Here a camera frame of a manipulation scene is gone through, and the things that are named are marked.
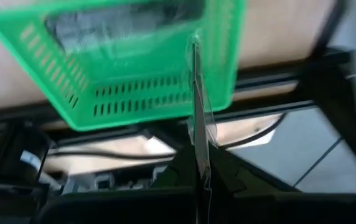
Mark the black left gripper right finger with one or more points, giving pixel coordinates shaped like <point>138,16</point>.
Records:
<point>234,174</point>

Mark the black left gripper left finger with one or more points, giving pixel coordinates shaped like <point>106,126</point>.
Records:
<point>181,168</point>

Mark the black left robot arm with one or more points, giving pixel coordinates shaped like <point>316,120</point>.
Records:
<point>13,161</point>

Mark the green plastic basket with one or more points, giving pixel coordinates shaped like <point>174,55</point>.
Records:
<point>128,90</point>

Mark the black aluminium table frame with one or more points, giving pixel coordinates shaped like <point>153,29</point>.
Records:
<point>330,93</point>

